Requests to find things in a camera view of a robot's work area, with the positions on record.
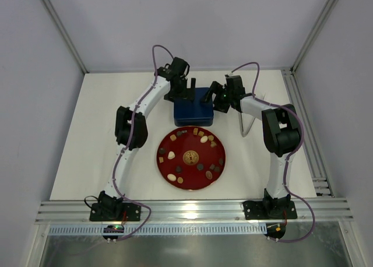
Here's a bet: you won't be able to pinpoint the blue tin lid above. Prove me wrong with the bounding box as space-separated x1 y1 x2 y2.
174 87 214 122

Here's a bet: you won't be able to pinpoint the metal tongs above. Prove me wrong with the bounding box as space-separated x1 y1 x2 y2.
238 93 268 138

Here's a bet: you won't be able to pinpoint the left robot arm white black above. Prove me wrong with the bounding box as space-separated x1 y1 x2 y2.
89 57 196 222

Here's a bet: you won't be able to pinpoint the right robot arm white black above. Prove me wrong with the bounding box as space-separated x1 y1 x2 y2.
201 75 304 220

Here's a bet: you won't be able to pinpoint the blue chocolate box with tray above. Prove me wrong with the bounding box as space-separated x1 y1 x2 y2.
174 117 213 127

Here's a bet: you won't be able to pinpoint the white shell chocolate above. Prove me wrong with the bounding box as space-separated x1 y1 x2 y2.
168 151 175 160

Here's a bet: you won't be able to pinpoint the white swirl oval chocolate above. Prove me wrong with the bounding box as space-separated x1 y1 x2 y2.
167 174 177 181

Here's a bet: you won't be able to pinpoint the brown oval chocolate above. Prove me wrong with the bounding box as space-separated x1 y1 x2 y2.
205 171 213 180

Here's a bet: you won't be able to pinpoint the red round plate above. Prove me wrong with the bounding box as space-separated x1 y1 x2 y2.
156 126 226 191

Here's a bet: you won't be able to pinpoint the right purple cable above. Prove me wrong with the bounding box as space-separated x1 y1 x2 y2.
227 61 317 243

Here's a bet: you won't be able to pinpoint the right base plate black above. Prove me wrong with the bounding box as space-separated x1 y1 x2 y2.
243 201 298 220

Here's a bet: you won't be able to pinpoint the base plate black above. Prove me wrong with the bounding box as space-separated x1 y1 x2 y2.
89 202 141 222
243 201 298 220

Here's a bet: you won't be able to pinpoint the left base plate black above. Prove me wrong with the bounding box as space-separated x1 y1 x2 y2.
89 202 141 222

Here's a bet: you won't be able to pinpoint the white slotted cable duct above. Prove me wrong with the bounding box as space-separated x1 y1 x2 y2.
48 223 267 237

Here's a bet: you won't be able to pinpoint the aluminium mounting rail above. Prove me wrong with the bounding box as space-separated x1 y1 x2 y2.
35 198 354 224

